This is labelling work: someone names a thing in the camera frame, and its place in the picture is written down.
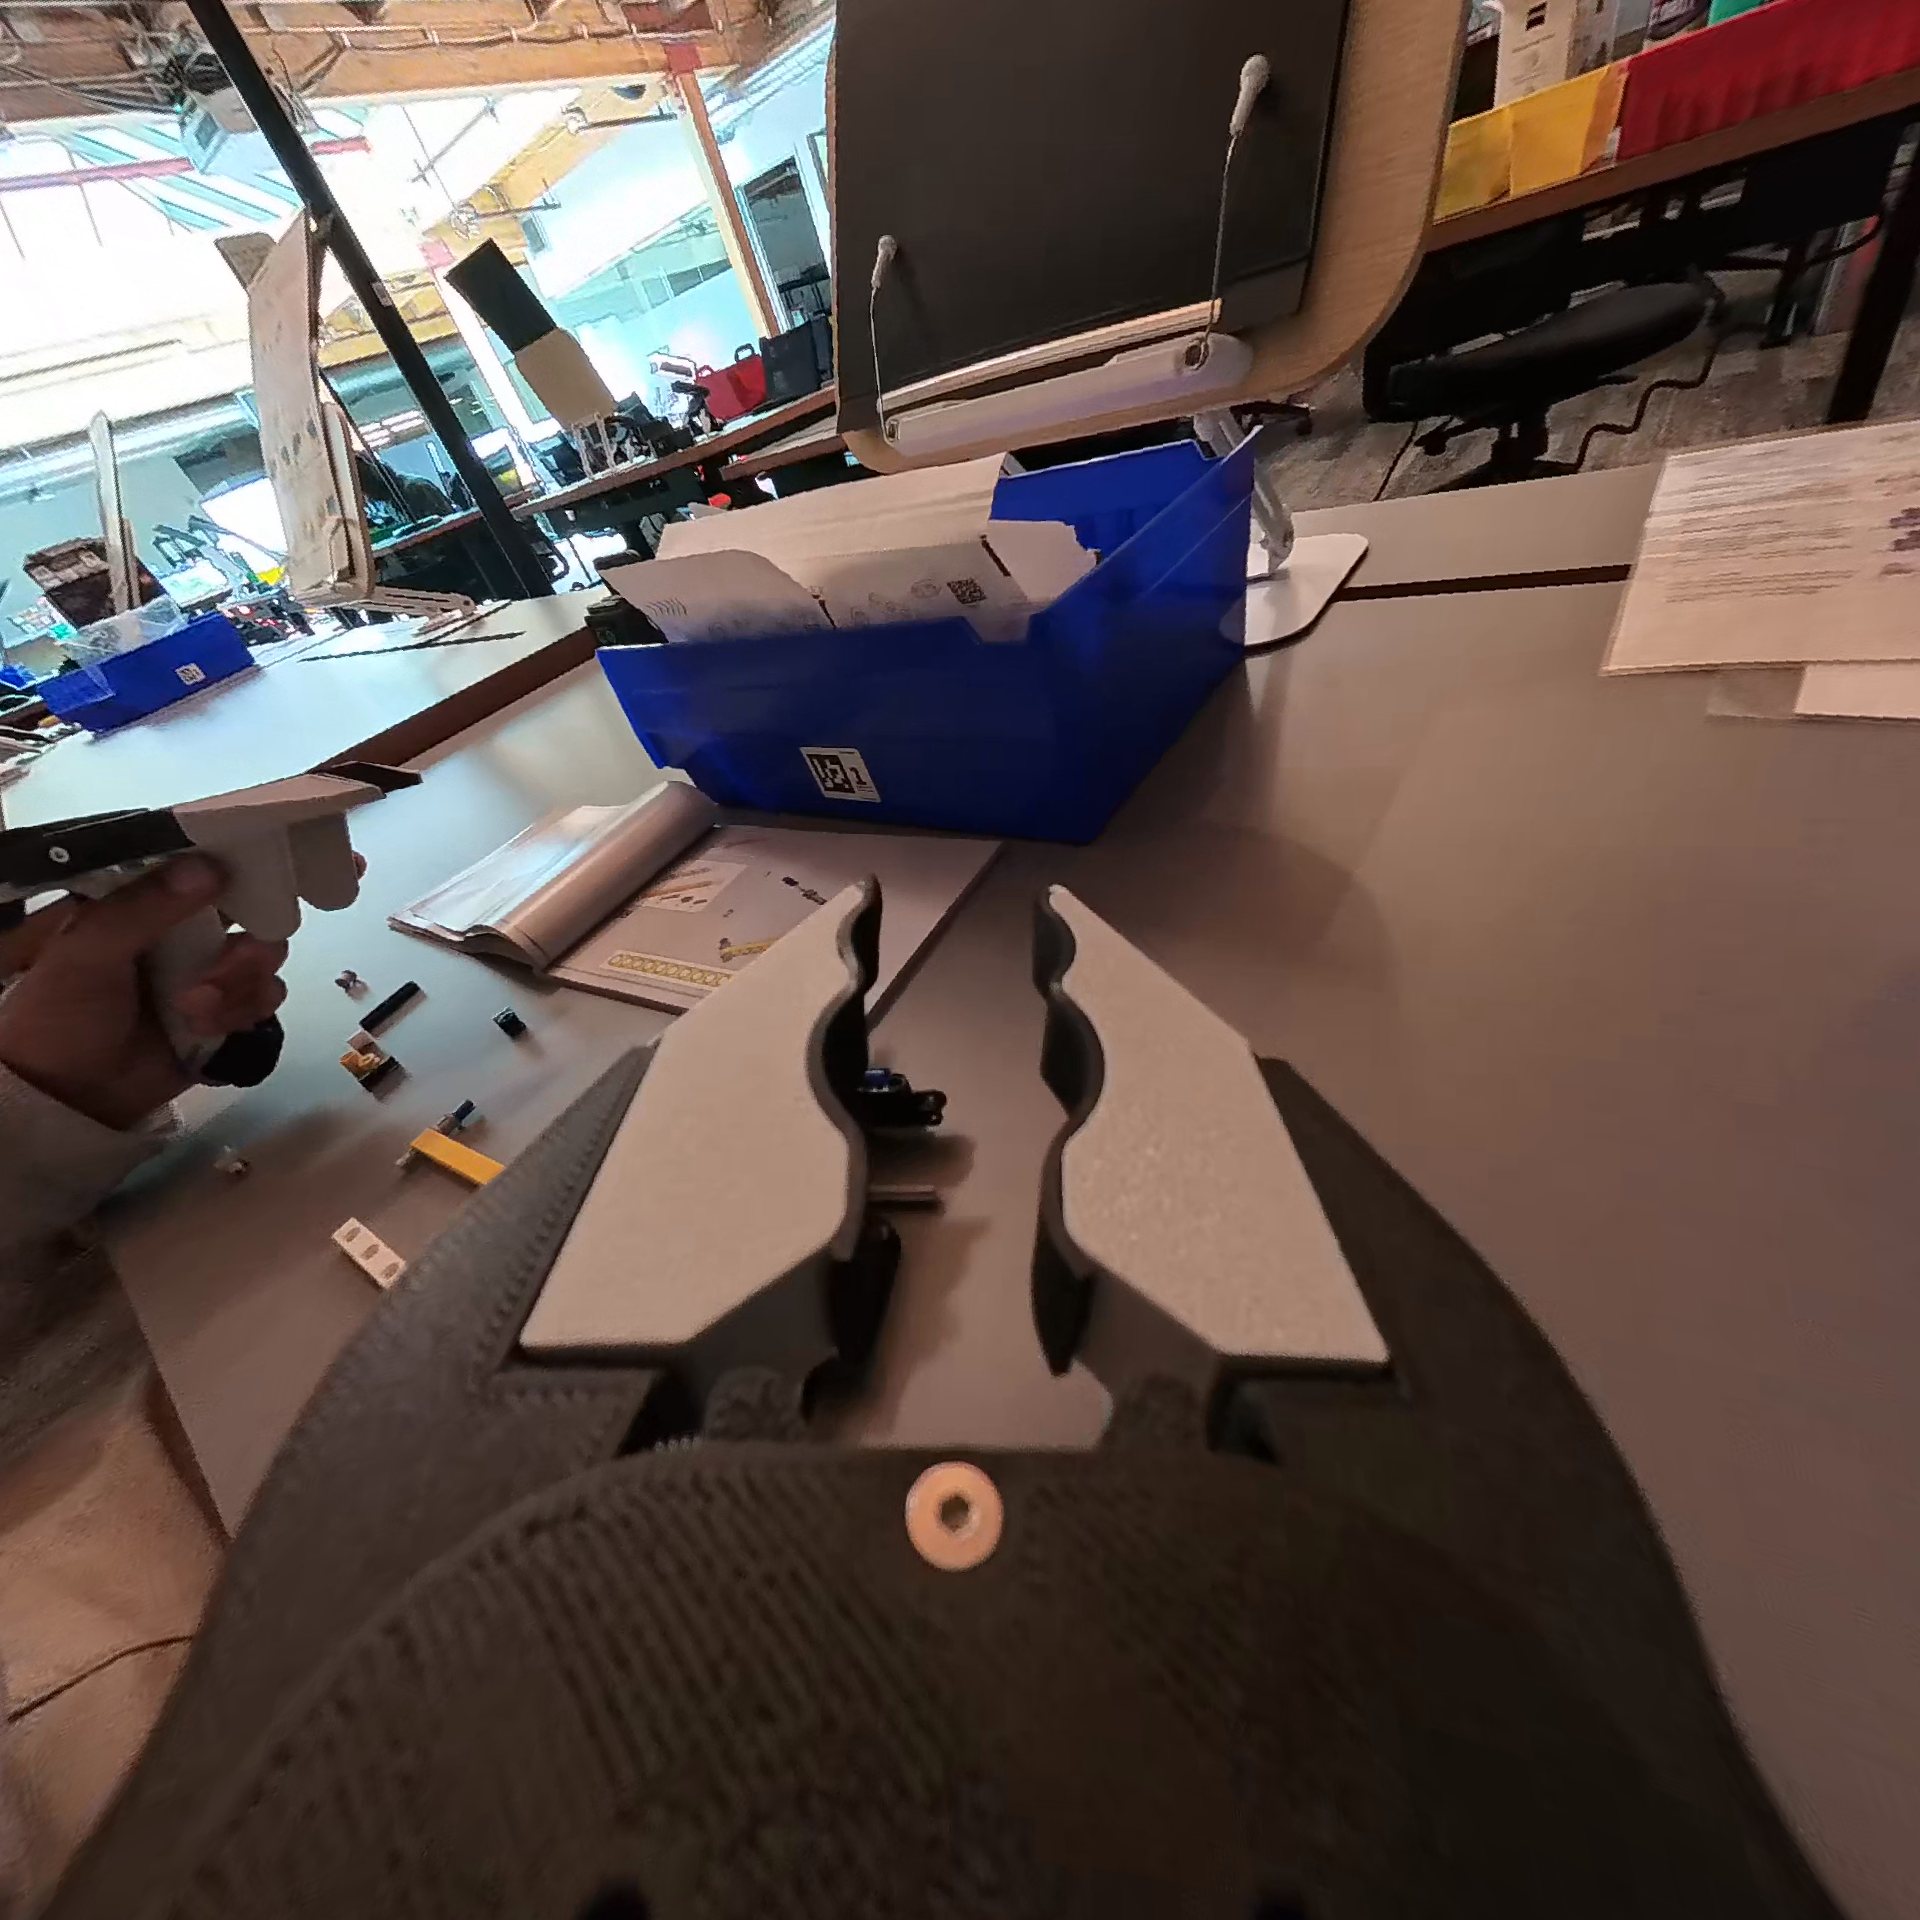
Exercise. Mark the person's left forearm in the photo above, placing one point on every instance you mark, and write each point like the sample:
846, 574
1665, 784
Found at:
61, 1200

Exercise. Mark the red bag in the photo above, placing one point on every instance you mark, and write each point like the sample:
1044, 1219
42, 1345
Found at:
732, 383

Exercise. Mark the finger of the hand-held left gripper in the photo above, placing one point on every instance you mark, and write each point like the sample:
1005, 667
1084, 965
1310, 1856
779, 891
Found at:
270, 819

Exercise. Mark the black lego bar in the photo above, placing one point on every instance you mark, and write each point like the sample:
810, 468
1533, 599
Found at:
390, 1006

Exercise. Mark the person's light grey sweater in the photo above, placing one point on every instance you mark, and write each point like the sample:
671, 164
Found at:
91, 1545

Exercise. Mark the yellow storage bin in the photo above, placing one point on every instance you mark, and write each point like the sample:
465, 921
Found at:
1530, 150

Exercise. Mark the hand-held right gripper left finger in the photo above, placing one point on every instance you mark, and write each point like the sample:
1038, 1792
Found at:
705, 1184

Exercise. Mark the printed paper sheets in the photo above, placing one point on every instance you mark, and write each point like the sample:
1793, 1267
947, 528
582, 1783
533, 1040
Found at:
1770, 557

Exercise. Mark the pile of white paper bags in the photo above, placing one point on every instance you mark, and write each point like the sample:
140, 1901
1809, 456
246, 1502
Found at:
841, 580

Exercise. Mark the black beige panel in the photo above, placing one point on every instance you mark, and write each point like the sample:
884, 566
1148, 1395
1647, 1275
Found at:
525, 323

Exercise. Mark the yellow black lego piece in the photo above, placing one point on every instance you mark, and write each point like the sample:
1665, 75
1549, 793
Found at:
372, 1061

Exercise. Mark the large blue plastic bin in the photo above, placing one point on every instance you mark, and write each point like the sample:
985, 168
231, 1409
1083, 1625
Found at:
901, 721

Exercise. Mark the white lego beam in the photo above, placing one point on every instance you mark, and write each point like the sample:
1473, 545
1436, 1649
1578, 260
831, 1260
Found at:
369, 1253

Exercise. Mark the black office chair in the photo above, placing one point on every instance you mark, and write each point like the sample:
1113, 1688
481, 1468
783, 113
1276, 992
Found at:
1546, 359

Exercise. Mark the monitor on white stand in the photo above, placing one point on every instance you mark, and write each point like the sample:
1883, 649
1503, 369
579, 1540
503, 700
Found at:
1081, 165

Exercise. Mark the yellow lego beam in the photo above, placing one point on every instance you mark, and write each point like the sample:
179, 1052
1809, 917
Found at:
451, 1157

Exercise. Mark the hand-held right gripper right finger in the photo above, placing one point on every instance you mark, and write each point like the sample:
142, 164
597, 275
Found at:
1202, 1200

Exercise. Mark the lego instruction booklet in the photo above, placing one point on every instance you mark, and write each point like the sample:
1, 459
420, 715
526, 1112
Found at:
661, 901

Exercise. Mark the red storage bin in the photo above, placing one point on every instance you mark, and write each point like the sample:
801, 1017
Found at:
1770, 76

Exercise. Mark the white document stand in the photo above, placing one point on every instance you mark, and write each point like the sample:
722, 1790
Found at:
307, 436

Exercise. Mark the person's left hand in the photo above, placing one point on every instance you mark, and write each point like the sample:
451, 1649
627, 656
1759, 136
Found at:
77, 1005

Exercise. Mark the blue grey lego pin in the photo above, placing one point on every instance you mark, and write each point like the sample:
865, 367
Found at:
459, 1118

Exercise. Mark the black metal pole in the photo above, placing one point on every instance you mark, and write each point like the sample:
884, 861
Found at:
375, 301

